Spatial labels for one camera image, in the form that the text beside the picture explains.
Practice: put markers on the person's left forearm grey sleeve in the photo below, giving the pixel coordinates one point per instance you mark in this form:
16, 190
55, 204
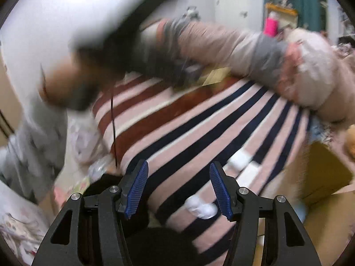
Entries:
36, 144

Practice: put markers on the person's left hand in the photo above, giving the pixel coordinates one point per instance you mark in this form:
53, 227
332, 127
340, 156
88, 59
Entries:
62, 84

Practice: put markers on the yellow paper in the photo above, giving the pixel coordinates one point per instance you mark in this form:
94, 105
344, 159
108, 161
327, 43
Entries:
215, 77

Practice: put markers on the white small object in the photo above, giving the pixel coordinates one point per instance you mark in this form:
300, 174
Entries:
240, 159
201, 207
252, 170

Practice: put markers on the pink bottle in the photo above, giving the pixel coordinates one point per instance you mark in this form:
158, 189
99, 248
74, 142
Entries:
270, 26

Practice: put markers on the floral printed cloth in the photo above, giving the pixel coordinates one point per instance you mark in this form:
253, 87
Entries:
16, 227

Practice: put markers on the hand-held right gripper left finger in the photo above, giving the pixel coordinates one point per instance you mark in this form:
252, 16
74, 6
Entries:
136, 189

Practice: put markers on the pink striped blanket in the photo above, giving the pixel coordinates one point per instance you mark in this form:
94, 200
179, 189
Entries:
194, 127

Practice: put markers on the cardboard box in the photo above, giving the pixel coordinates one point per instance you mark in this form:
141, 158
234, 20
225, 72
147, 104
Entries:
324, 171

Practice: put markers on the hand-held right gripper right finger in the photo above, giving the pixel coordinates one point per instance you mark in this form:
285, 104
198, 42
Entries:
222, 192

